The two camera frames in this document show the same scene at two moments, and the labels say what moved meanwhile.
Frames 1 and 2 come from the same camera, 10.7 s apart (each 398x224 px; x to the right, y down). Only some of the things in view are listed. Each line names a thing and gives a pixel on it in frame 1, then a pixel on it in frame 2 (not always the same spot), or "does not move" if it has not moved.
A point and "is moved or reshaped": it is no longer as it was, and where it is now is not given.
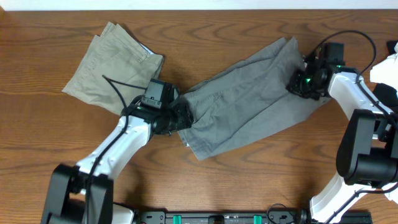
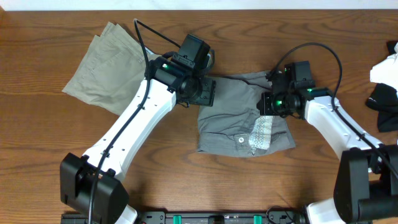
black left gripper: (184, 118) -> (207, 95)
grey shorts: (249, 99) is moved or reshaped
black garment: (386, 94) does not move
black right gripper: (293, 86) -> (265, 109)
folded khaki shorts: (114, 70) does not move
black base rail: (242, 217) does not move
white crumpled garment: (386, 71) does not move
